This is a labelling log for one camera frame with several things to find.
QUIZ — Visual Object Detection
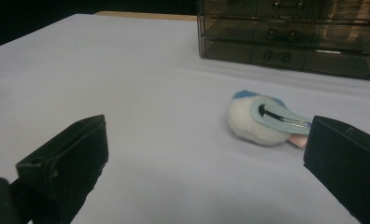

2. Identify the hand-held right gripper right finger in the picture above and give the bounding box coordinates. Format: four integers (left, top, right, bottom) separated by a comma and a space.
303, 115, 370, 224

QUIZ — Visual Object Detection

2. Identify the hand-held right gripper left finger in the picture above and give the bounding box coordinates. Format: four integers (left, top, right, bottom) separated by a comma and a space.
9, 114, 109, 224

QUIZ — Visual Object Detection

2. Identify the white and blue plush hair clip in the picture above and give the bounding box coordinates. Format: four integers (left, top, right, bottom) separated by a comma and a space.
226, 90, 313, 148

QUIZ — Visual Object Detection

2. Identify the smoky transparent drawer organizer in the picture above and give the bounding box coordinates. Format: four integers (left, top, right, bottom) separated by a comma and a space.
195, 0, 370, 81

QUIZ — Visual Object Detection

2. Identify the white table mat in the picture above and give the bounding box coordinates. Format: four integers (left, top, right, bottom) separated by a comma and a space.
0, 12, 370, 224

